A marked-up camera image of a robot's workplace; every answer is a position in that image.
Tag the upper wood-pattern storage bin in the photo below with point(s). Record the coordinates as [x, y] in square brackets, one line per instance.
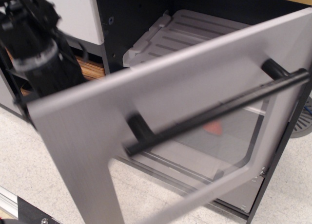
[90, 69]

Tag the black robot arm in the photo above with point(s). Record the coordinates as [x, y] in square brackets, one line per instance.
[39, 50]

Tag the grey slotted round base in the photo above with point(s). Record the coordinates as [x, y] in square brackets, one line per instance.
[303, 126]

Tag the wood-pattern storage bin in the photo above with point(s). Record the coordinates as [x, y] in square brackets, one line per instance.
[26, 89]
[90, 69]

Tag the grey oven rack shelf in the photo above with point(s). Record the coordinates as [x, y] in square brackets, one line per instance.
[186, 63]

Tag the black toy kitchen cabinet frame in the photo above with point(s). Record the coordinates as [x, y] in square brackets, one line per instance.
[108, 29]

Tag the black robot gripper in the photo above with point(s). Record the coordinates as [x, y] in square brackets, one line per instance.
[54, 70]

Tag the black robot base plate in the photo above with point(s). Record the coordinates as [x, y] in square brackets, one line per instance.
[29, 214]

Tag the grey toy oven door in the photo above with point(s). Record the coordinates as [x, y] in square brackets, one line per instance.
[85, 131]

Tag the lower wood-pattern storage bin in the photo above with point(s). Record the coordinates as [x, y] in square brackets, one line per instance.
[26, 89]

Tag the red toy strawberry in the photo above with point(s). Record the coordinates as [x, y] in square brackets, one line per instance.
[214, 127]

